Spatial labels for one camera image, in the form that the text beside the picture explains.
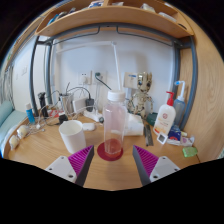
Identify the white bottle with red pump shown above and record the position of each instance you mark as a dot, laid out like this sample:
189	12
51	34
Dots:
164	118

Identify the white power strip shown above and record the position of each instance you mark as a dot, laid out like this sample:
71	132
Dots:
94	116

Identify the white power adapter block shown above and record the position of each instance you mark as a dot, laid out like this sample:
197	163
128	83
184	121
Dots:
79	104

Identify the white patterned packet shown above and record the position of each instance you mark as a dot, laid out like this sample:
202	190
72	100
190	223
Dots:
185	140

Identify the green translucent block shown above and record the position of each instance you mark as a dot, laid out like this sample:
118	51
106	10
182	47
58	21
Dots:
190	152

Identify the blue tube with white cap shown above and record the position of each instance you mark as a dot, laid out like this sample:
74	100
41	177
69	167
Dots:
30	115

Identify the black charger block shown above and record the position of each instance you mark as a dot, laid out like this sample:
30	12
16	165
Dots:
63	118

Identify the white wall socket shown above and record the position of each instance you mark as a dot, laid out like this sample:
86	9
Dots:
85	77
101	77

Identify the clear bottle with white cap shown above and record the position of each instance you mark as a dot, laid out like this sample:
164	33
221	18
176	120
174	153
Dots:
115	123

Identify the white cup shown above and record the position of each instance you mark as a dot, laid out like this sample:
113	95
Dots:
72	136

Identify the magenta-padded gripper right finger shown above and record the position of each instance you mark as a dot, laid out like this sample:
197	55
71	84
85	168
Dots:
161	166

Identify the grey metal frame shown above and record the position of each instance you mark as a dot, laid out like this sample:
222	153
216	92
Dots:
192	76

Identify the black electric shaver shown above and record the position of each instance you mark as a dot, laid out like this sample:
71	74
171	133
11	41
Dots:
42	101

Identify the red and white packet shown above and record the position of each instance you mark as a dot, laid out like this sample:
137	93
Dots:
54	113

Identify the black plug adapter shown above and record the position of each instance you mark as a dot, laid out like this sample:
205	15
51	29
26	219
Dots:
89	103

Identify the beige wall box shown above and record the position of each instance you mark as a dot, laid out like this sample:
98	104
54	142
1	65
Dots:
130	80

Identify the silver metal container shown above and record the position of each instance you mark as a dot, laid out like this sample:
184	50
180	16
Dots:
66	103

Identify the white tissue pack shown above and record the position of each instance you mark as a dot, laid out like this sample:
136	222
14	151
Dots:
135	126

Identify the wooden shelf unit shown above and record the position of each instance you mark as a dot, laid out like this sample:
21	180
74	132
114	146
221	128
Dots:
113	18

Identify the wooden tree figurine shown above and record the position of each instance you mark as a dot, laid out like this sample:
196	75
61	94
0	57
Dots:
141	96

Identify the grey metal ruler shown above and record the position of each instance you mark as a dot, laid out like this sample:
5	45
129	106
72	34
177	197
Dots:
147	134

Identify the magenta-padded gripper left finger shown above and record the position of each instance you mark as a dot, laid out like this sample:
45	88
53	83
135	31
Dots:
65	166

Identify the small white digital clock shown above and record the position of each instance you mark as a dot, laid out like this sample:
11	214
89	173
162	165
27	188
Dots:
162	138

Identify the teal bedding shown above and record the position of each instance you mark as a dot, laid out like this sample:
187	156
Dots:
7	116

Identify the small white oval case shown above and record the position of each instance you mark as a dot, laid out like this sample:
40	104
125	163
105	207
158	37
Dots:
88	126

